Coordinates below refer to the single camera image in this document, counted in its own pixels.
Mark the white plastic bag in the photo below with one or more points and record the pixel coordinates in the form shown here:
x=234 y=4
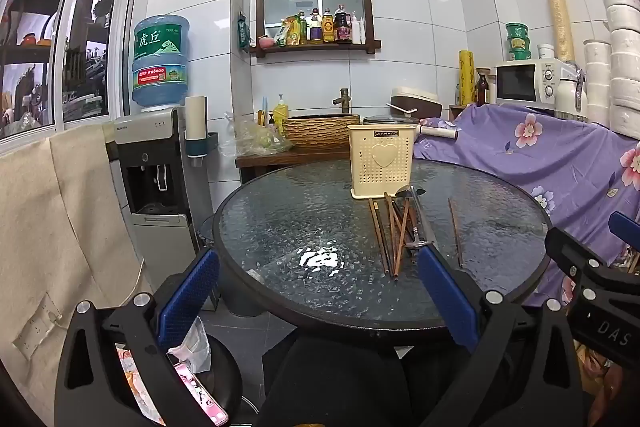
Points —
x=195 y=347

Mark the stack of large paper rolls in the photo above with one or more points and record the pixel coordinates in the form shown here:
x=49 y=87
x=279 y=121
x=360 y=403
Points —
x=625 y=57

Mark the green hanging packet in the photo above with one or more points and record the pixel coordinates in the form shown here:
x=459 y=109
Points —
x=243 y=32

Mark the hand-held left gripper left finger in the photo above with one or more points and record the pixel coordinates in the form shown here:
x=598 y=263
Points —
x=190 y=292

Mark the cream plastic utensil holder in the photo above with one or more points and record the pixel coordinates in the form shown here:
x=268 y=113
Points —
x=382 y=167

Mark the tall stack of paper cups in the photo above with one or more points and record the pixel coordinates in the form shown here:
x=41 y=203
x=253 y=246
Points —
x=560 y=17

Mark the dark wooden counter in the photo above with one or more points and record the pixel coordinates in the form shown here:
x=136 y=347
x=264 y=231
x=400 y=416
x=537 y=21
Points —
x=280 y=159

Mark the grey water dispenser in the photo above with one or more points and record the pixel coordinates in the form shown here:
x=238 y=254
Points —
x=160 y=242

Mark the bamboo style faucet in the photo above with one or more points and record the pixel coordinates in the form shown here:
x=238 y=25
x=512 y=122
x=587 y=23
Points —
x=345 y=102

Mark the brown glass bottle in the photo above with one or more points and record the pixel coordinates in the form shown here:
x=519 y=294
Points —
x=482 y=92

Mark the beige cloth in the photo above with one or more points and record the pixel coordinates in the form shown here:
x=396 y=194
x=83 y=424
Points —
x=60 y=217

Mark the white wall socket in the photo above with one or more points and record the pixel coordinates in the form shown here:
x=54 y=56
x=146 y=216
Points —
x=37 y=327

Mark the white microwave oven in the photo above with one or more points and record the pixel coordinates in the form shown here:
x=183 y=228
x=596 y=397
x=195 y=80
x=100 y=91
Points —
x=515 y=82

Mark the amber oil bottle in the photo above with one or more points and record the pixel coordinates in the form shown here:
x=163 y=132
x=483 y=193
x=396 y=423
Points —
x=328 y=29

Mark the clear plastic bag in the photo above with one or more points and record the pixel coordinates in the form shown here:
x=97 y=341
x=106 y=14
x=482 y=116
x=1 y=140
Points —
x=255 y=137

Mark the white and brown rice cooker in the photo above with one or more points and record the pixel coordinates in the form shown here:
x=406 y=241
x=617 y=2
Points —
x=425 y=107

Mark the green and yellow bottle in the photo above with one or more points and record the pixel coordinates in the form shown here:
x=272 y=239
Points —
x=301 y=31

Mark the purple floral cloth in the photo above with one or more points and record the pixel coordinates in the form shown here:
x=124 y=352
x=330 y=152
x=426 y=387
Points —
x=550 y=167

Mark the pink floral printed bag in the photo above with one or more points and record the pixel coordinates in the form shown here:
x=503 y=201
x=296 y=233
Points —
x=200 y=397

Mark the yellow soap pump bottle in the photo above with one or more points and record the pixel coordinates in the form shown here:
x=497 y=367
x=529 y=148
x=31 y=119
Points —
x=281 y=114

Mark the yellow film roll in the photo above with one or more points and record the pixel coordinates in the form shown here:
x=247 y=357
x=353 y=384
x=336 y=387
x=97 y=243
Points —
x=466 y=77

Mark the small pink bowl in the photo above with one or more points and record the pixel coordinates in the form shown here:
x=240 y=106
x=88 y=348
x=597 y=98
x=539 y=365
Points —
x=266 y=42

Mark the woven pattern basin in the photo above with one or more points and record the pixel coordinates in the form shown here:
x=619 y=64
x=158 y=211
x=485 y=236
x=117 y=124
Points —
x=320 y=132

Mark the white rice paddle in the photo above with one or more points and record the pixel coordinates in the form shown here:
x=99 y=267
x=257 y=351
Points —
x=400 y=108

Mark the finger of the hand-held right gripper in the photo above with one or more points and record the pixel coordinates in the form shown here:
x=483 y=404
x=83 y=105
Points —
x=625 y=227
x=570 y=252

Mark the green instant noodle cup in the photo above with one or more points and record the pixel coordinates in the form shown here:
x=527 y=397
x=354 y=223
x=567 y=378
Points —
x=517 y=30
x=520 y=55
x=518 y=43

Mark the dark soy sauce bottle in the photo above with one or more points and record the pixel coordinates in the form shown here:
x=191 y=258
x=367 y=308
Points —
x=342 y=29

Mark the long metal ladle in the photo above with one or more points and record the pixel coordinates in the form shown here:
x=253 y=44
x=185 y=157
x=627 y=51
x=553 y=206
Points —
x=419 y=217

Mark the blue water jug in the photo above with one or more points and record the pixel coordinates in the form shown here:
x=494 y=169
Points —
x=160 y=67

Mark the yellow seasoning packet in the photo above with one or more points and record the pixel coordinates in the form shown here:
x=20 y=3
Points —
x=284 y=34

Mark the white label sauce bottle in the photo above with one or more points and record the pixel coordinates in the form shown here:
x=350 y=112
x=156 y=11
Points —
x=315 y=29

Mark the small white tub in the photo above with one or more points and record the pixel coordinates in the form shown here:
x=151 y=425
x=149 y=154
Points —
x=546 y=52

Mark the person's black trousers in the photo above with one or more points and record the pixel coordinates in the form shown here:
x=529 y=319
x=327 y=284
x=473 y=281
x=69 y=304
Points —
x=330 y=387

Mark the sliding window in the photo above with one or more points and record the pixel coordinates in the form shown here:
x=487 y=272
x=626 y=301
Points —
x=85 y=57

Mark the small white bottle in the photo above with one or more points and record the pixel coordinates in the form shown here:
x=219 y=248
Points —
x=356 y=32

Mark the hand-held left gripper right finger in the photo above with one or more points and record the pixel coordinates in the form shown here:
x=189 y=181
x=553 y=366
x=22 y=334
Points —
x=445 y=297

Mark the stack of small paper rolls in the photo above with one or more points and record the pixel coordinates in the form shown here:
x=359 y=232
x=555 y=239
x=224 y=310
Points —
x=597 y=82

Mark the white and teal cup dispenser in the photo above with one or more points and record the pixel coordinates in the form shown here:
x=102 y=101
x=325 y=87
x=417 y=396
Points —
x=196 y=117

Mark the wooden framed mirror shelf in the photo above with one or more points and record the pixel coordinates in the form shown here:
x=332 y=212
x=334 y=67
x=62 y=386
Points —
x=280 y=4

